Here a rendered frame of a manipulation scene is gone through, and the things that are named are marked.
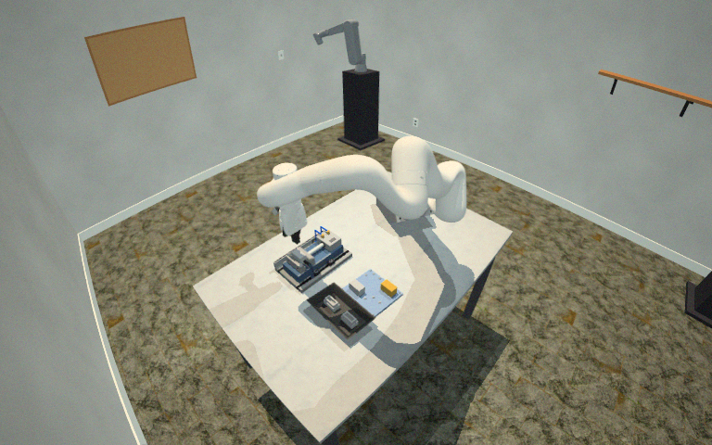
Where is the yellow rectangular block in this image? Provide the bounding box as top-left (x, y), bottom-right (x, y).
top-left (380, 280), bottom-right (397, 297)

